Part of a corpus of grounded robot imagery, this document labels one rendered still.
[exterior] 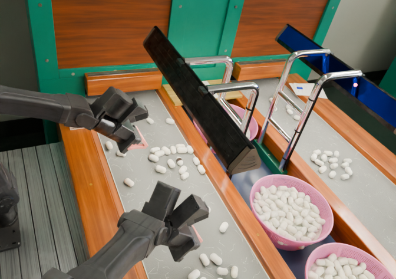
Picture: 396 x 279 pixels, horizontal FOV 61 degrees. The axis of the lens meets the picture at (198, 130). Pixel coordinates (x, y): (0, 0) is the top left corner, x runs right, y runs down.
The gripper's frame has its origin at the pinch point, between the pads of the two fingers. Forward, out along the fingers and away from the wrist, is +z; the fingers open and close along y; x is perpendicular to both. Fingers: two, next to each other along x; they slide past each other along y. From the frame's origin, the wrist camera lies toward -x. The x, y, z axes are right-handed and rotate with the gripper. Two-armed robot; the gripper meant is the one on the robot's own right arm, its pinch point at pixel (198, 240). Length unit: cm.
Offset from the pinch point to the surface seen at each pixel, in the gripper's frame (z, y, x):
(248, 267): 15.0, -7.4, -2.4
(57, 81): -18, 79, 14
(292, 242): 26.3, -5.7, -13.7
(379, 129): 232, 93, -91
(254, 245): 16.4, -3.3, -6.7
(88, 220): -14.5, 18.4, 19.5
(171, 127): 16, 53, -4
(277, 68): 56, 73, -52
